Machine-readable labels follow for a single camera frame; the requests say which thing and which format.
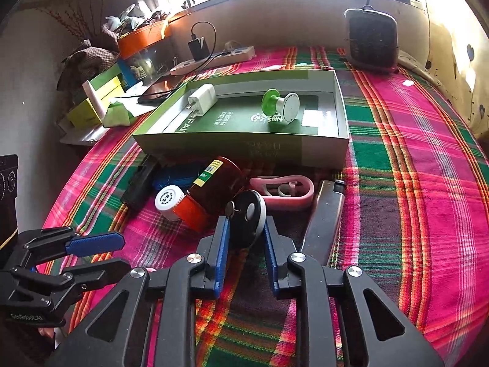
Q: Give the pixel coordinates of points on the white charger plug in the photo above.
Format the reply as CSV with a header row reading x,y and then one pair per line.
x,y
201,100

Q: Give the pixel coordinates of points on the small white bottle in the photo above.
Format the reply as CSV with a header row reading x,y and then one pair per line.
x,y
168,202

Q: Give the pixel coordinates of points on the black device with dials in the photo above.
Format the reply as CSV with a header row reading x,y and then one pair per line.
x,y
7,198

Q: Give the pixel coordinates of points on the orange storage box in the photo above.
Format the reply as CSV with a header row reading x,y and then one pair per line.
x,y
143,38

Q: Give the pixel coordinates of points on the tissue pack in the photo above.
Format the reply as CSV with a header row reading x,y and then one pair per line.
x,y
120,114

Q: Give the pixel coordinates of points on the white tube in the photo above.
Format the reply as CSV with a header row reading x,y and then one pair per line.
x,y
94,99

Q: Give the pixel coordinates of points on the black smartphone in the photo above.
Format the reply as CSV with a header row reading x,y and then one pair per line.
x,y
154,93

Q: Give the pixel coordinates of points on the green cardboard box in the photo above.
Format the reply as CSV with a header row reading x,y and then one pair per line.
x,y
244,141

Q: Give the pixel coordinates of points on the grey space heater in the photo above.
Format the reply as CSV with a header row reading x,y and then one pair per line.
x,y
370,40

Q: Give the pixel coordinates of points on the green and white spool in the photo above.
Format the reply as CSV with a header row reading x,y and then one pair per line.
x,y
282,106

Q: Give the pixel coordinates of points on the blue small box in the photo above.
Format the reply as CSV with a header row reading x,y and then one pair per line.
x,y
130,70

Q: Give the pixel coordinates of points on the white power strip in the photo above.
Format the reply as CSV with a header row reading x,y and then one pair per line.
x,y
217,59

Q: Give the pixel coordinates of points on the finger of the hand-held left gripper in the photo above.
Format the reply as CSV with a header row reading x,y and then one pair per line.
x,y
95,271
95,242

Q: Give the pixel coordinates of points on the glossy dark tablet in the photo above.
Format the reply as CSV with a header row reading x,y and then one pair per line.
x,y
172,80

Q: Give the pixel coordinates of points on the brown checked cloth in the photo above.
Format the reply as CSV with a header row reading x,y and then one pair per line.
x,y
86,63

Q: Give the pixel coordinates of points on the blue plastic item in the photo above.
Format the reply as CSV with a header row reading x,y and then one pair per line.
x,y
179,177

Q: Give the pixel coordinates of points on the black round suction disc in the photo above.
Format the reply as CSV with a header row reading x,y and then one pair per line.
x,y
248,221

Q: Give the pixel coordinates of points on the black charger adapter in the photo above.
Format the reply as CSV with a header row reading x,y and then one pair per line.
x,y
196,48

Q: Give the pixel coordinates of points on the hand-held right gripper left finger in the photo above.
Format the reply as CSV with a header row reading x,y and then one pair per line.
x,y
222,252

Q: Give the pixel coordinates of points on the black rectangular case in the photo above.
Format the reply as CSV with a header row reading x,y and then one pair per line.
x,y
139,185

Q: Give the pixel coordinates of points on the pink plastic clip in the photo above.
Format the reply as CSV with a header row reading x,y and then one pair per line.
x,y
294,198

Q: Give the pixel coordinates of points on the green and yellow box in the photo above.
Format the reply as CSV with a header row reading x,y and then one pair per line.
x,y
93,97

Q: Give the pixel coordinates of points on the amber bottle with red cap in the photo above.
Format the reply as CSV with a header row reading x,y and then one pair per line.
x,y
217,193

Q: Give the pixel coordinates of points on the metal binder clip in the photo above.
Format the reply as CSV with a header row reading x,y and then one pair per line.
x,y
175,62

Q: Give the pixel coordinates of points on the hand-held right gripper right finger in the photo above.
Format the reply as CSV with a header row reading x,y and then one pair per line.
x,y
270,254

